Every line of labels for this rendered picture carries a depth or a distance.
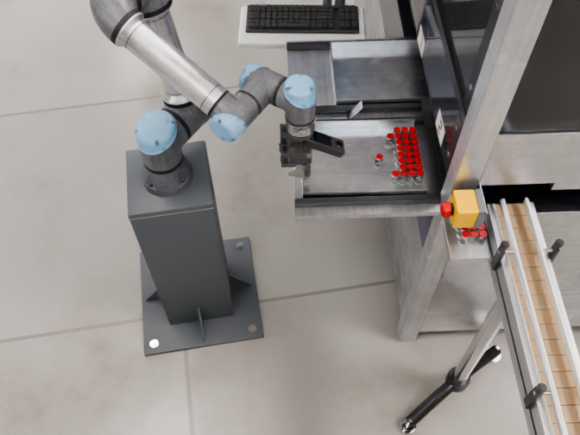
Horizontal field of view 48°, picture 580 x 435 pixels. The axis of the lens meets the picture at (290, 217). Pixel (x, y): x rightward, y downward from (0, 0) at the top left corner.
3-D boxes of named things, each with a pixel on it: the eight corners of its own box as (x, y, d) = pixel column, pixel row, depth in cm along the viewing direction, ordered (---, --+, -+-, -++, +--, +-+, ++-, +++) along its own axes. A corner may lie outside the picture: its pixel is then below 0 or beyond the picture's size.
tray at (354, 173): (412, 126, 193) (414, 118, 190) (425, 198, 179) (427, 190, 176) (299, 129, 192) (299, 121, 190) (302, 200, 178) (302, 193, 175)
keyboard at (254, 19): (357, 8, 234) (357, 3, 232) (359, 34, 226) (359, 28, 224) (247, 7, 235) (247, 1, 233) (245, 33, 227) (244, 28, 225)
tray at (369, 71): (432, 47, 212) (434, 38, 209) (445, 104, 198) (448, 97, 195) (329, 49, 211) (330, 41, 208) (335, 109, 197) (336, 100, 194)
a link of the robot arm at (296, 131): (314, 104, 160) (316, 129, 156) (313, 116, 164) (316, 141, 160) (284, 104, 160) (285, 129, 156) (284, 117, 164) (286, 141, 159)
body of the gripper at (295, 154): (280, 147, 174) (279, 116, 164) (312, 146, 174) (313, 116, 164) (281, 169, 170) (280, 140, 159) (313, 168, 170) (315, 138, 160)
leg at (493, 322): (465, 370, 234) (530, 268, 170) (469, 394, 230) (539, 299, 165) (440, 371, 234) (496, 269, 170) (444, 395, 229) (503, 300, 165)
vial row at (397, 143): (398, 136, 190) (400, 126, 187) (406, 185, 181) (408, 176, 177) (390, 136, 190) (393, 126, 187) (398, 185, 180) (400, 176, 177)
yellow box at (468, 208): (475, 204, 168) (481, 188, 162) (480, 228, 164) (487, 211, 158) (445, 205, 167) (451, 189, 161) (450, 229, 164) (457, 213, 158)
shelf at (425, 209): (429, 40, 216) (430, 36, 215) (469, 214, 178) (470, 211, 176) (286, 45, 215) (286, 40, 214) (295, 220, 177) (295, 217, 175)
